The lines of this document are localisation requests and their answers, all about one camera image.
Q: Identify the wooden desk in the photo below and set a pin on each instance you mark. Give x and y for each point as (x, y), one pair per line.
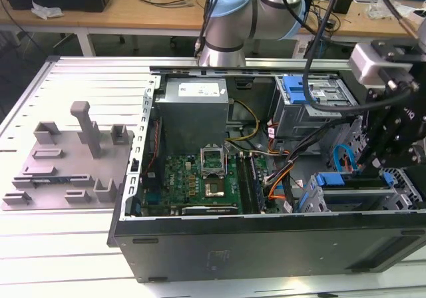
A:
(100, 15)

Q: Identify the grey power supply unit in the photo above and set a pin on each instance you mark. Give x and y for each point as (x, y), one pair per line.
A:
(193, 118)

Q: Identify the black PC case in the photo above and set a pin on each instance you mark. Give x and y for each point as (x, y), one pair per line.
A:
(266, 251)

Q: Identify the green motherboard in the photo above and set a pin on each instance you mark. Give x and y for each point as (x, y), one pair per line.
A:
(181, 178)

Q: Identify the black graphics card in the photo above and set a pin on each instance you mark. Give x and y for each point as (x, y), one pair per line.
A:
(209, 209)

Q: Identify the small black box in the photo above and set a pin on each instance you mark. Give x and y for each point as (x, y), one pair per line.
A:
(344, 4)

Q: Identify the silver drive cage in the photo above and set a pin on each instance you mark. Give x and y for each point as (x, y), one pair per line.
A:
(299, 121)

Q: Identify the dark RAM stick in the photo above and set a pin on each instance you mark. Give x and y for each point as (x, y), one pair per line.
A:
(50, 180)

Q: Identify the blue drive cage latch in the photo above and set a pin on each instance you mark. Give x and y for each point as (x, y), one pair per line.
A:
(294, 90)

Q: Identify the white crumpled plastic bag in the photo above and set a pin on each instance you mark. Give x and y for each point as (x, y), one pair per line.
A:
(46, 12)

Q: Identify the silver disk bay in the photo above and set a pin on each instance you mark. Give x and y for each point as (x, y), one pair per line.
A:
(349, 200)

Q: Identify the CPU socket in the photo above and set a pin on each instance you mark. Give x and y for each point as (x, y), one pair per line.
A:
(213, 190)

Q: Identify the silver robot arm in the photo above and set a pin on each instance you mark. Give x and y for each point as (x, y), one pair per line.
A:
(233, 22)

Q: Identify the grey parts rack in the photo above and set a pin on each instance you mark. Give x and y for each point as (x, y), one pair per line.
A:
(66, 165)

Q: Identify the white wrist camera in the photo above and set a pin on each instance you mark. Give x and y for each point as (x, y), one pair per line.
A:
(366, 65)

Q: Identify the clear plastic bag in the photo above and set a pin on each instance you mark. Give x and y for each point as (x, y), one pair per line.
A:
(379, 10)

